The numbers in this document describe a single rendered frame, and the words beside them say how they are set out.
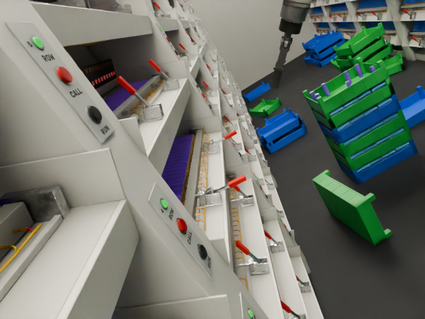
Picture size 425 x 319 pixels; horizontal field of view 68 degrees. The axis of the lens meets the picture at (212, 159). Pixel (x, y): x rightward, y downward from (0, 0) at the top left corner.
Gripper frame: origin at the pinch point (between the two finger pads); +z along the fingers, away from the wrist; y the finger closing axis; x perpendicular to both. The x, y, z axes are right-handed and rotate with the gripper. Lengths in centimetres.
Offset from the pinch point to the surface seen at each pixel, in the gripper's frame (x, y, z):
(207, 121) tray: 17.5, -32.5, 7.8
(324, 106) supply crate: -23.0, 14.4, 12.1
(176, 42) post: 51, 34, 5
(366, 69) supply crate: -40, 40, 0
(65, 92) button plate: 19, -95, -25
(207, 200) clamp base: 7, -74, 2
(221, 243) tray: 3, -90, -5
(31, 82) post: 20, -98, -27
